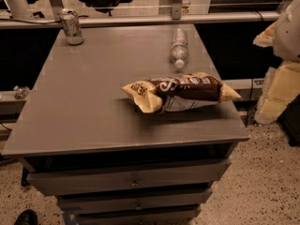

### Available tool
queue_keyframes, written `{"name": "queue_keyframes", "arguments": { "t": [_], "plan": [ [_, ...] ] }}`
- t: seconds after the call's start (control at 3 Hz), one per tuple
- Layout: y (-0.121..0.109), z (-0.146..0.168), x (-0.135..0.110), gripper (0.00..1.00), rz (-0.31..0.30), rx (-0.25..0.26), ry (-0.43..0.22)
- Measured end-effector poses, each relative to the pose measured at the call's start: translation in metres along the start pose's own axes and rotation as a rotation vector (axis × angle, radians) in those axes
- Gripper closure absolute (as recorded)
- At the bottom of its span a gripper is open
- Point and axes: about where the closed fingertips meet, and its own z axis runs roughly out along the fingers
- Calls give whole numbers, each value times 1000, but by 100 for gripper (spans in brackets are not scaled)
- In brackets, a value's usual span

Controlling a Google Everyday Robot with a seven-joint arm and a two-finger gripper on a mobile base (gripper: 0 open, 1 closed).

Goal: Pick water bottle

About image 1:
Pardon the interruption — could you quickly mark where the grey drawer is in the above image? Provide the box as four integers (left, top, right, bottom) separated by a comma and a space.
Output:
76, 205, 200, 225
58, 187, 212, 215
27, 158, 231, 196

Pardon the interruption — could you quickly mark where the brown yellow chip bag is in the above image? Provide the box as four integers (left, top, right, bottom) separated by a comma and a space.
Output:
122, 72, 241, 113

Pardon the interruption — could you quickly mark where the white pipe in background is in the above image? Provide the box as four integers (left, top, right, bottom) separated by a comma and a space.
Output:
6, 0, 33, 19

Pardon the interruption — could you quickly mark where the clear plastic water bottle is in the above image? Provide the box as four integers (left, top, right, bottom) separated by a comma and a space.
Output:
170, 28, 188, 69

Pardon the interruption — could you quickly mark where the bottom grey drawer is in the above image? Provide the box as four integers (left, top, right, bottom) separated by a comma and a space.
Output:
76, 205, 200, 225

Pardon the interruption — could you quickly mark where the grey metal railing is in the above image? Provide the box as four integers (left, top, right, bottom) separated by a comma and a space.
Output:
0, 11, 279, 29

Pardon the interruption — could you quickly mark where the black shoe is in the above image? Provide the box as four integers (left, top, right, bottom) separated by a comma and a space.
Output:
14, 209, 38, 225

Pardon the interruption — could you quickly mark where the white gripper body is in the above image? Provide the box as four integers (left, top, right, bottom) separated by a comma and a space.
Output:
273, 0, 300, 62

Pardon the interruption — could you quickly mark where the crumpled clear plastic object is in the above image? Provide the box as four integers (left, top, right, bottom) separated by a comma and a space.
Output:
13, 86, 30, 99

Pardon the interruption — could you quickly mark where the grey drawer cabinet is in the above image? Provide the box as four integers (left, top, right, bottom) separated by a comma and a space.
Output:
1, 23, 250, 225

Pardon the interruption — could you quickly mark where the middle grey drawer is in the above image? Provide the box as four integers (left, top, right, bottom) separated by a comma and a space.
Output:
58, 187, 212, 215

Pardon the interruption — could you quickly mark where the top grey drawer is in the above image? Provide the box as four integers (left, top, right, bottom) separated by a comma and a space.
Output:
27, 158, 231, 196

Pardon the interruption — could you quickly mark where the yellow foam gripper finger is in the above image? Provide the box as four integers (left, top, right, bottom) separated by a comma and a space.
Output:
254, 61, 300, 124
253, 22, 277, 48

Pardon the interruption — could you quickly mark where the white green soda can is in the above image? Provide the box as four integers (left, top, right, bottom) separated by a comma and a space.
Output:
59, 8, 84, 45

